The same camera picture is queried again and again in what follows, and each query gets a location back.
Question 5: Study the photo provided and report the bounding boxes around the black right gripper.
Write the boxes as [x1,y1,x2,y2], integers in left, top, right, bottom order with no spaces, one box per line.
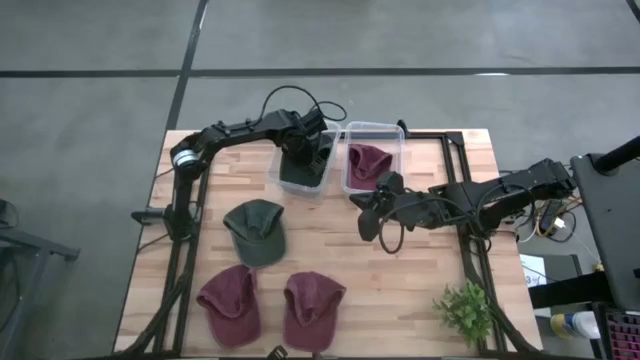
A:
[348,188,444,243]

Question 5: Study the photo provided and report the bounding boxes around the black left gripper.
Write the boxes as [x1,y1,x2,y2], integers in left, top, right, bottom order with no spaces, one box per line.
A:
[278,108,336,176]

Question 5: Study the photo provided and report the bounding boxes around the dark green baseball cap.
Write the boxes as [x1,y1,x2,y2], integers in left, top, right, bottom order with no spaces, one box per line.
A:
[222,198,288,269]
[278,144,334,190]

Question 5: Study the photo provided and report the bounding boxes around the maroon baseball cap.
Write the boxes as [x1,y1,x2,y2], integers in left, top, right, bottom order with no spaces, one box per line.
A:
[282,271,348,354]
[347,143,395,192]
[195,263,262,350]

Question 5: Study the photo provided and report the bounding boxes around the clear plastic bin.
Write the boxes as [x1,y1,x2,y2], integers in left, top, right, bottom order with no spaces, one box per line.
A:
[267,119,343,199]
[340,120,407,197]

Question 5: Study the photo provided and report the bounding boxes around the small green artificial plant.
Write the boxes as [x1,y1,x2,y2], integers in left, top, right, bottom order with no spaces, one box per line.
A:
[432,279,495,350]

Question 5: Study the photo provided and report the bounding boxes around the white paper sheet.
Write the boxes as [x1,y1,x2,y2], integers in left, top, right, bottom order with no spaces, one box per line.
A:
[519,253,549,289]

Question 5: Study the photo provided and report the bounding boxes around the black power adapter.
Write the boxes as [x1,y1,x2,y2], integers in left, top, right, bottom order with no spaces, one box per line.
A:
[540,199,566,232]

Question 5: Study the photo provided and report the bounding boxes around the black side table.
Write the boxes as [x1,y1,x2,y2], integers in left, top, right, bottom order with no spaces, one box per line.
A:
[528,269,619,309]

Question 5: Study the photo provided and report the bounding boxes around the white and yellow bottle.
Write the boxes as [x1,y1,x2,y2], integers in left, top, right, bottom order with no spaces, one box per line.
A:
[549,310,602,342]

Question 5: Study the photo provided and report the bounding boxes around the dark grey flat case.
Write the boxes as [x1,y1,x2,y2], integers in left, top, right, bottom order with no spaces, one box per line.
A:
[569,152,640,312]

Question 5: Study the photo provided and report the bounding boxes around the black round pole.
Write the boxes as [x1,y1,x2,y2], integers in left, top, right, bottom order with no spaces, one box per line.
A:
[593,135,640,174]

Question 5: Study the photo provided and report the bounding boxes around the black metal stand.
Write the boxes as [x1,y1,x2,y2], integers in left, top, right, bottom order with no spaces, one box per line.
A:
[0,198,82,360]

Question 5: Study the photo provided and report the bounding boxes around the pink grid crate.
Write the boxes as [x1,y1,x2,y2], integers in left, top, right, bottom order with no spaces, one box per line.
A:
[604,309,640,360]

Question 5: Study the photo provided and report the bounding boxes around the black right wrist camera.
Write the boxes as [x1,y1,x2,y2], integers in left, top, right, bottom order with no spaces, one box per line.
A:
[376,170,406,199]

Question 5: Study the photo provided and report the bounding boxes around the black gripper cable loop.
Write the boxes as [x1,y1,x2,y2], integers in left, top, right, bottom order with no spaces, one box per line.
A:
[376,197,408,256]

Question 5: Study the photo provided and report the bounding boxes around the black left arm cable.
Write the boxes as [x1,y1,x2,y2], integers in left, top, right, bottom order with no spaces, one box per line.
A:
[259,84,349,126]

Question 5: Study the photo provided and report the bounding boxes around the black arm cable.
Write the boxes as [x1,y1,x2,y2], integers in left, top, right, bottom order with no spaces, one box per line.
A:
[259,84,349,126]
[471,182,539,239]

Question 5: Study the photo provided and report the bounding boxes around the black metal table frame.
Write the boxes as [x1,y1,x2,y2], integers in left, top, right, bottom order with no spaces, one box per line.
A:
[117,128,544,360]

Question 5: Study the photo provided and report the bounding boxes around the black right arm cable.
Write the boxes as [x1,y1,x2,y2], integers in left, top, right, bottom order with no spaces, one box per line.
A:
[471,182,539,239]

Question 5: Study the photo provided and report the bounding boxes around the black frame clamp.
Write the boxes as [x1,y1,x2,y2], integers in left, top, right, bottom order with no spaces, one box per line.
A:
[130,206,169,227]

